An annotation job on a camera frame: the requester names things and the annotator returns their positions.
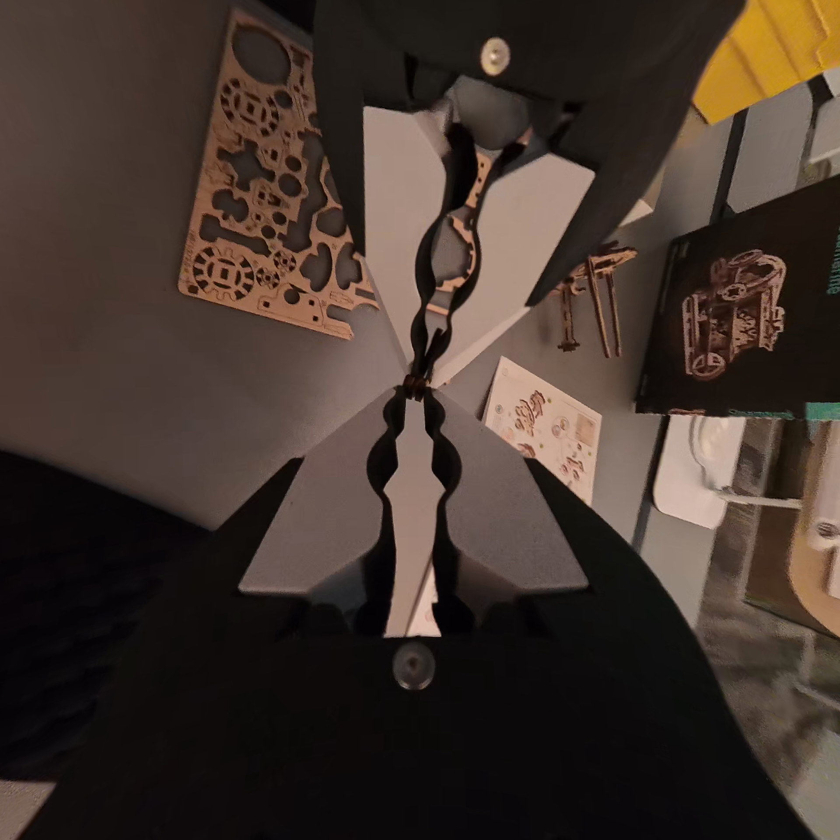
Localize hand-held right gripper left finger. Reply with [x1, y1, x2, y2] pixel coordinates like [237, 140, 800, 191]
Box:
[239, 387, 412, 635]

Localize wooden laser-cut parts sheet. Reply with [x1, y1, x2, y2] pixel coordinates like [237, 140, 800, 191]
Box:
[177, 7, 382, 342]

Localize partly built wooden model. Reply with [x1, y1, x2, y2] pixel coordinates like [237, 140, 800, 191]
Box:
[554, 241, 639, 360]

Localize yellow plastic bin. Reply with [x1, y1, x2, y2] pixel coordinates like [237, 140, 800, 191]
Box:
[692, 0, 840, 126]

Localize small white instruction leaflet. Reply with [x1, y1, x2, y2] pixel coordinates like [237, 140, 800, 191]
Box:
[482, 356, 602, 506]

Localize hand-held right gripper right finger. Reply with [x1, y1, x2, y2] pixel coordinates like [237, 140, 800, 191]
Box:
[423, 387, 589, 635]

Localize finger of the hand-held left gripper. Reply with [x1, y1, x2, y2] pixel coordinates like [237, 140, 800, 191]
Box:
[363, 105, 480, 375]
[423, 141, 596, 388]

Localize black and teal kit box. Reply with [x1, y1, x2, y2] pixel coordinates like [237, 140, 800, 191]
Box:
[635, 177, 840, 421]

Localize wooden board with rounded corners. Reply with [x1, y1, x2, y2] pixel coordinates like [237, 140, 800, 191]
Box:
[745, 420, 840, 641]

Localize wooden cut-out frame piece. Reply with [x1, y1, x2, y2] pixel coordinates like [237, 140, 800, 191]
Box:
[425, 128, 534, 317]

